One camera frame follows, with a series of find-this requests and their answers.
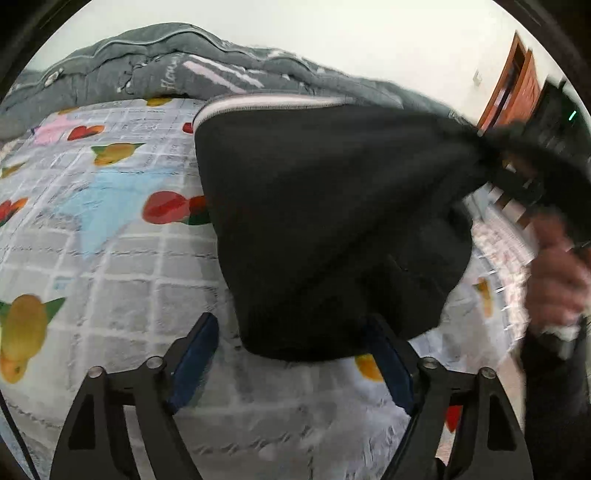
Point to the red floral bed sheet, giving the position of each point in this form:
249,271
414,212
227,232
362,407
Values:
503,258

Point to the dark wooden bed frame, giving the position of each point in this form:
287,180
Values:
510,207

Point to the brown wooden door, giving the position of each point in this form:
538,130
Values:
512,87

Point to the person's right hand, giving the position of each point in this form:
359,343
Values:
554,281

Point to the black pants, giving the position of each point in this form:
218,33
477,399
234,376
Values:
323,221

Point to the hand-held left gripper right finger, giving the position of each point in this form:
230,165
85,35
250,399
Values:
392,364

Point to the person's right forearm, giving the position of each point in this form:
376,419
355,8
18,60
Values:
554,406

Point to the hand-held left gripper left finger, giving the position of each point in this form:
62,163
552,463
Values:
194,360

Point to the fruit print plastic sheet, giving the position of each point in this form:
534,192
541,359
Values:
115,240

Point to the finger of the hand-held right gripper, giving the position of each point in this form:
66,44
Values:
519,182

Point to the white wall switch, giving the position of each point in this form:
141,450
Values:
478,78

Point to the grey floral quilt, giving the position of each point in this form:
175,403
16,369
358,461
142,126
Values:
161,64

